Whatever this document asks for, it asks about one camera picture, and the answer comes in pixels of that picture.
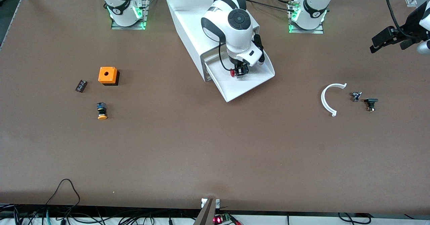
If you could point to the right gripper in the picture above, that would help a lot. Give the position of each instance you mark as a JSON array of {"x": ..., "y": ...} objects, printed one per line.
[{"x": 241, "y": 69}]

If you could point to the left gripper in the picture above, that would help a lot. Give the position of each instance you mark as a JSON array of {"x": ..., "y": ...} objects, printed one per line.
[{"x": 407, "y": 33}]

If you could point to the red mushroom push button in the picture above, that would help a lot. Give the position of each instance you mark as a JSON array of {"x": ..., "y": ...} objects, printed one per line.
[{"x": 232, "y": 72}]

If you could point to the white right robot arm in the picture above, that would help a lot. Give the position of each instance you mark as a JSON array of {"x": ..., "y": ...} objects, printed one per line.
[{"x": 235, "y": 33}]

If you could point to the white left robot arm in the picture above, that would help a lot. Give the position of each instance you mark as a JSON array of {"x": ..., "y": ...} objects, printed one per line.
[{"x": 314, "y": 3}]

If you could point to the white drawer cabinet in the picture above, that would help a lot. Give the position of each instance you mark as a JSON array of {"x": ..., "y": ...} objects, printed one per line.
[{"x": 188, "y": 23}]

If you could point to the yellow mushroom push button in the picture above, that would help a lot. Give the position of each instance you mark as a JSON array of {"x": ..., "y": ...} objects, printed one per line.
[{"x": 102, "y": 116}]

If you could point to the circuit board with red light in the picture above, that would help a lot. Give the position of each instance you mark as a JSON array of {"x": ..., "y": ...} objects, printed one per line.
[{"x": 218, "y": 220}]

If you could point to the small black terminal block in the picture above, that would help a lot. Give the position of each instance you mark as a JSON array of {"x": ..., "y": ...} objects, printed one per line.
[{"x": 81, "y": 85}]

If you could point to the black switch component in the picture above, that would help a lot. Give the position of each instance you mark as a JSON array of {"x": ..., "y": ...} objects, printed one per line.
[{"x": 371, "y": 101}]

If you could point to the small grey switch component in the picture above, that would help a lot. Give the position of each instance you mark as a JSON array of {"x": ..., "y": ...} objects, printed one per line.
[{"x": 356, "y": 96}]

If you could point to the white curved plastic bracket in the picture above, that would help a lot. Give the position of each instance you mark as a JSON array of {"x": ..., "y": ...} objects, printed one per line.
[{"x": 323, "y": 100}]

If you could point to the orange button enclosure box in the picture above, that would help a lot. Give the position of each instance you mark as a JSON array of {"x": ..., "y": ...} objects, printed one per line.
[{"x": 107, "y": 74}]

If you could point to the white metal bracket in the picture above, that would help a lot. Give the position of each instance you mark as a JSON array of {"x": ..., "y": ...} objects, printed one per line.
[{"x": 218, "y": 203}]

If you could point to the grey camera mounting post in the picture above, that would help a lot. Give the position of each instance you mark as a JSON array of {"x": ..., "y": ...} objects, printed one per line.
[{"x": 207, "y": 215}]

